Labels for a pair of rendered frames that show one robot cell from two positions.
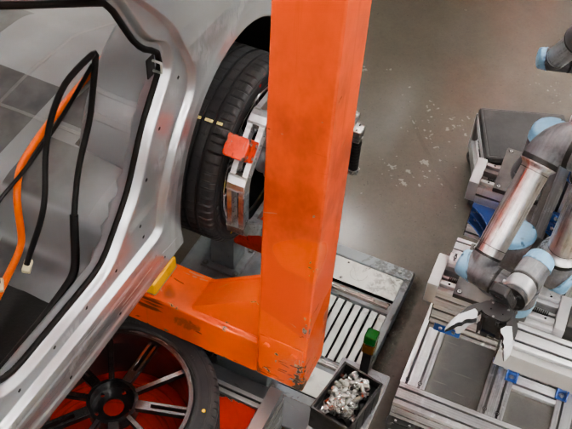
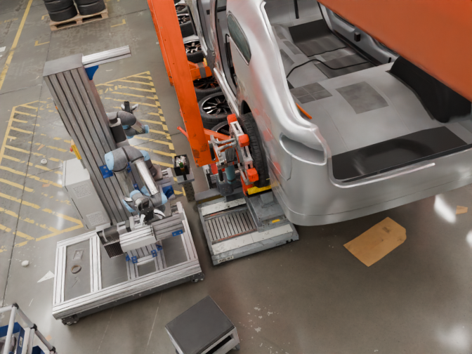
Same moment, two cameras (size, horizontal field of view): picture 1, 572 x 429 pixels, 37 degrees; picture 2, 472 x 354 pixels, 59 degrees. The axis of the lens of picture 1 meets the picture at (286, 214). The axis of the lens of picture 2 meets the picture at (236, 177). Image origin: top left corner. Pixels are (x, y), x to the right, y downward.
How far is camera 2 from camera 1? 483 cm
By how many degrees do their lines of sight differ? 90
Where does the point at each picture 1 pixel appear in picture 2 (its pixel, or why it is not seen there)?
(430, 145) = (264, 343)
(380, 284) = (220, 246)
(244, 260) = (260, 202)
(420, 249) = (222, 282)
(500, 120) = (218, 323)
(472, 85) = not seen: outside the picture
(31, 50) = (329, 104)
